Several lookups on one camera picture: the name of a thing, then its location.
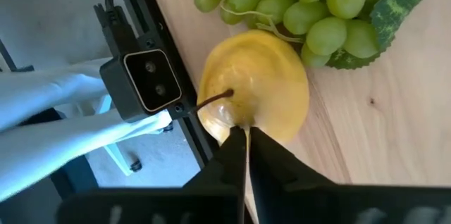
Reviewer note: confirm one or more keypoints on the black camera module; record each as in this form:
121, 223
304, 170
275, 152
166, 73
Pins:
155, 30

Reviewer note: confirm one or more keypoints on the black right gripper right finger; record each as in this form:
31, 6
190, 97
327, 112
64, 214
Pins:
317, 206

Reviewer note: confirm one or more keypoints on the white table leg frame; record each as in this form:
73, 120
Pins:
53, 146

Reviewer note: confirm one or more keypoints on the yellow pear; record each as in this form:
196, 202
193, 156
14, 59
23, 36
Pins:
260, 83

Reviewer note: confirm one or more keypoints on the black leveling foot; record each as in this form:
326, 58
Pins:
135, 166

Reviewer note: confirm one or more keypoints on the black camera bracket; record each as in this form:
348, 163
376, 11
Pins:
120, 30

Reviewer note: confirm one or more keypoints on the green grape bunch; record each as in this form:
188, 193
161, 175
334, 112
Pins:
317, 5

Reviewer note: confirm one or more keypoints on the black table-level camera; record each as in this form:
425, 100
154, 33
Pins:
151, 79

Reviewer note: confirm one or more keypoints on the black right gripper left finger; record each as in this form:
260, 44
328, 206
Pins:
176, 206

